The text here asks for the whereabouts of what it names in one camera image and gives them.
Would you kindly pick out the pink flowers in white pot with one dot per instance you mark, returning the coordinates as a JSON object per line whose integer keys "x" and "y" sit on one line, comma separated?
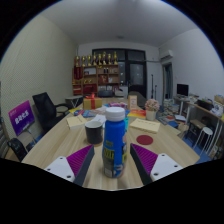
{"x": 152, "y": 106}

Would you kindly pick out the dark glass door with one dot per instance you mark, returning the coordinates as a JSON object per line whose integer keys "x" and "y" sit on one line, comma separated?
{"x": 135, "y": 73}

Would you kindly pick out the flat round red coaster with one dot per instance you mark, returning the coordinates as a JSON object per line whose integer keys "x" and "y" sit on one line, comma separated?
{"x": 144, "y": 139}

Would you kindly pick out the large beige envelope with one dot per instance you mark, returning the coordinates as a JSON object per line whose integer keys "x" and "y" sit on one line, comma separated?
{"x": 145, "y": 125}

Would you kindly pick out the black computer monitor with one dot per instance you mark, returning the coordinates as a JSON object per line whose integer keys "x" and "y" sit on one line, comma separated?
{"x": 182, "y": 90}

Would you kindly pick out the piles of books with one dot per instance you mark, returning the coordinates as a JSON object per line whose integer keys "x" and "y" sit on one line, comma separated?
{"x": 170, "y": 111}

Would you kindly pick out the dark grey armchair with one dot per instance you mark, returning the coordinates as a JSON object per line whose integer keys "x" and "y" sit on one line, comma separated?
{"x": 140, "y": 98}

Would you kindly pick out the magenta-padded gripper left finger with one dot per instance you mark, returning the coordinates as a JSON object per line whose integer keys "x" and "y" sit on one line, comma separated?
{"x": 78, "y": 160}

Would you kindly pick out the yellow gift box red ribbon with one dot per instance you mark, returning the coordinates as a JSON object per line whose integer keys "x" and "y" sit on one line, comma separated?
{"x": 92, "y": 102}

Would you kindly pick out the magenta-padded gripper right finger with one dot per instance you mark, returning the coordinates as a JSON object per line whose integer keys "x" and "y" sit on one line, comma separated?
{"x": 145, "y": 159}

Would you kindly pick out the blue drink bottle white cap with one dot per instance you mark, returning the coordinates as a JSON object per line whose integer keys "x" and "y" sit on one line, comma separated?
{"x": 114, "y": 143}

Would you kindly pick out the cluttered wooden side desk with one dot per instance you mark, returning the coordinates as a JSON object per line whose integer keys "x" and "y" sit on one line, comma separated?
{"x": 206, "y": 110}

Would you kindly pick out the small round grey table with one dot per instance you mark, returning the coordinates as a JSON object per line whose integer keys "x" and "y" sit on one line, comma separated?
{"x": 74, "y": 99}

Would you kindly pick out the white wall air conditioner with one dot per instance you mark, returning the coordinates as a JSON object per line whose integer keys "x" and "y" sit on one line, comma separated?
{"x": 166, "y": 54}

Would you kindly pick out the black bag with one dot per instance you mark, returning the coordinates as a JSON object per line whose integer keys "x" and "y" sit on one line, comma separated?
{"x": 16, "y": 148}

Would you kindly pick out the orange standing card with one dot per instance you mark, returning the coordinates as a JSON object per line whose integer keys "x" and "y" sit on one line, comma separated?
{"x": 133, "y": 102}

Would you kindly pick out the purple sign board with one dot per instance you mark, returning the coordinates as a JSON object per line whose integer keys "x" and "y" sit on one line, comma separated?
{"x": 21, "y": 117}

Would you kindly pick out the small beige envelope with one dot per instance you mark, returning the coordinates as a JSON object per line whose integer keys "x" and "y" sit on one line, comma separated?
{"x": 76, "y": 121}

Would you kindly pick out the blue patterned booklet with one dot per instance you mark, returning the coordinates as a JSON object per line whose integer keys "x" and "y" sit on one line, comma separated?
{"x": 85, "y": 113}

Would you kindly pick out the white printed paper sheet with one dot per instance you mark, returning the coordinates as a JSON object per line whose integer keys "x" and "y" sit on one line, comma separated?
{"x": 100, "y": 119}

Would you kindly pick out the black office chair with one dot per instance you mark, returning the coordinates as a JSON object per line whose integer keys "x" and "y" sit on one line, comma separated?
{"x": 46, "y": 108}

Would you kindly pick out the pink packet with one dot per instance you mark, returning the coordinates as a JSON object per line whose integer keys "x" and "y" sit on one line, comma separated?
{"x": 117, "y": 104}

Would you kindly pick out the black mug white inside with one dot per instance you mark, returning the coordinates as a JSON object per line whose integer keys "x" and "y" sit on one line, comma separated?
{"x": 94, "y": 133}

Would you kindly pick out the orange yellow booklet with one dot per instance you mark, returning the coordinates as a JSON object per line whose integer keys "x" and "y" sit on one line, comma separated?
{"x": 137, "y": 113}

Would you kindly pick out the wooden shelf unit with trophies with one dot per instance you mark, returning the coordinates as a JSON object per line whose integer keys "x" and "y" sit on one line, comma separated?
{"x": 95, "y": 78}

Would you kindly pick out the white round stool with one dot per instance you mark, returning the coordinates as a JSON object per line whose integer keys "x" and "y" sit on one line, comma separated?
{"x": 205, "y": 131}

